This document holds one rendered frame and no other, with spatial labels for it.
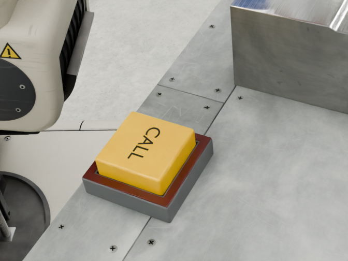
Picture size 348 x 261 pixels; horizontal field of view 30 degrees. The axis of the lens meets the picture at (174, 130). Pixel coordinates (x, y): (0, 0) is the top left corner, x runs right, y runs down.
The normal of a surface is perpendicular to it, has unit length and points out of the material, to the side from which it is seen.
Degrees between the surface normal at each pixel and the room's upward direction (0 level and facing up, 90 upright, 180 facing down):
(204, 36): 0
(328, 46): 90
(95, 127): 6
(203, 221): 0
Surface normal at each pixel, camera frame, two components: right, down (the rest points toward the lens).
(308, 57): -0.46, 0.67
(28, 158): -0.11, -0.70
